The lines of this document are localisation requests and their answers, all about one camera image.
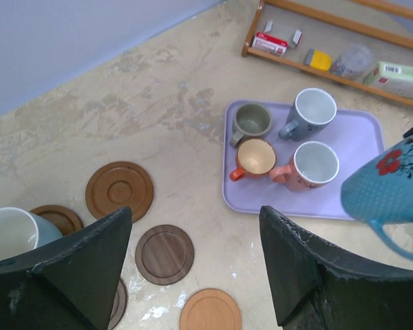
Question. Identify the small white clip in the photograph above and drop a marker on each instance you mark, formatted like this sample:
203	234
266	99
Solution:
296	38
268	26

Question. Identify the clear plastic container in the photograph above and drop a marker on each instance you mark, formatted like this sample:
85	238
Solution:
352	62

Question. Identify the pink red cup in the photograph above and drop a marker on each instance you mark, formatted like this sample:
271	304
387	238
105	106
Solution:
312	165

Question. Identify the lilac serving tray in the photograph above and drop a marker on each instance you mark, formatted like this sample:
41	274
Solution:
354	135

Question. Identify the dark walnut coaster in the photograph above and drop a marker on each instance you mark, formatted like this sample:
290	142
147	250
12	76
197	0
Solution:
119	306
164	254

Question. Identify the reddish wooden coaster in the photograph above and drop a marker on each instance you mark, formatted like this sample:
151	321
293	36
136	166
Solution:
65	219
119	184

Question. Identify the blue cup with pattern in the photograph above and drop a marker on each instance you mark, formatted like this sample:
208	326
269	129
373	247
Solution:
381	192

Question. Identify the grey blue cup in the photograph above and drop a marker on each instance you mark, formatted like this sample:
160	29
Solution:
312	111

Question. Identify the yellow small block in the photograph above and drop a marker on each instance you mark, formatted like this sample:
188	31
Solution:
318	60

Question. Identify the red white small box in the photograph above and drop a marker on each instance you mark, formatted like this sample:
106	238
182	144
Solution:
267	43

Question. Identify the orange copper cup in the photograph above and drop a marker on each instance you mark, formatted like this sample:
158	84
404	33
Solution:
254	158

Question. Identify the grey green cup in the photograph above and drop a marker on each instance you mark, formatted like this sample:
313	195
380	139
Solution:
251	120

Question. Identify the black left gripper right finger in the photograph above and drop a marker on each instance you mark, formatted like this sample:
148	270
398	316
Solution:
316	284

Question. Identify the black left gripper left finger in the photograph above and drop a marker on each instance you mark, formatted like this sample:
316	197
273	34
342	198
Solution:
69	283

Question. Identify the orange wooden rack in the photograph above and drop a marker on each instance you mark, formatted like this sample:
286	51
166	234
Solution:
332	27

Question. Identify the light orange wooden coaster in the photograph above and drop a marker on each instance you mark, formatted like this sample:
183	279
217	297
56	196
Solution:
210	309

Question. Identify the large light blue cup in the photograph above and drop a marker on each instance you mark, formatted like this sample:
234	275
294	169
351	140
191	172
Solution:
22	231

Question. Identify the white green box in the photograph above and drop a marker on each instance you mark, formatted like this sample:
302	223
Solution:
391	77

